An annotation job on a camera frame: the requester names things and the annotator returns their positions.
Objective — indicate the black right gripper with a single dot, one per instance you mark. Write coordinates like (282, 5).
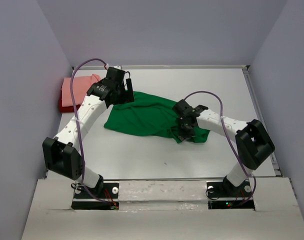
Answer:
(183, 134)

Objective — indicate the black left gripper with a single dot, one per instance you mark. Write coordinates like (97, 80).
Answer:
(128, 96)

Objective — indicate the green t shirt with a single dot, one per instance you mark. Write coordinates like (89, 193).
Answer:
(147, 115)

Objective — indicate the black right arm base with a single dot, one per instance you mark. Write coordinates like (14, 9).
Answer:
(219, 199)

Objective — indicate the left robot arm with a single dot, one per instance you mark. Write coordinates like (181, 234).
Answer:
(64, 153)

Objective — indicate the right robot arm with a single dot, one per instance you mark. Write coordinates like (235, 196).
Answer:
(249, 141)

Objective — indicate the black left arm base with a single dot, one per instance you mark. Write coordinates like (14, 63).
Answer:
(105, 200)

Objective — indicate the pink t shirt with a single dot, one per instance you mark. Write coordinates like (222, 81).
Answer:
(80, 87)

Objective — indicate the dark red t shirt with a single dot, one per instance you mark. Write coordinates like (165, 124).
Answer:
(64, 109)

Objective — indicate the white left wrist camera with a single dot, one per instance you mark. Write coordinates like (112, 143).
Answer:
(107, 66)

